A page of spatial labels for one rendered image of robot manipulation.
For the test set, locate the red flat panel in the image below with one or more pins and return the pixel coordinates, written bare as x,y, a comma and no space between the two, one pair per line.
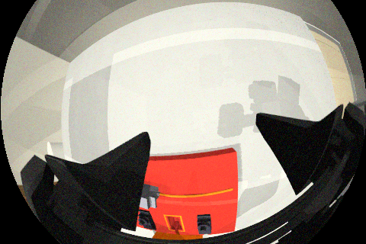
193,173

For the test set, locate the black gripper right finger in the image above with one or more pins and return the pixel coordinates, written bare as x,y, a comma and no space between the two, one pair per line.
298,144

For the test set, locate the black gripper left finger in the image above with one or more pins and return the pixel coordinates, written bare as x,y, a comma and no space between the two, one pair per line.
114,181

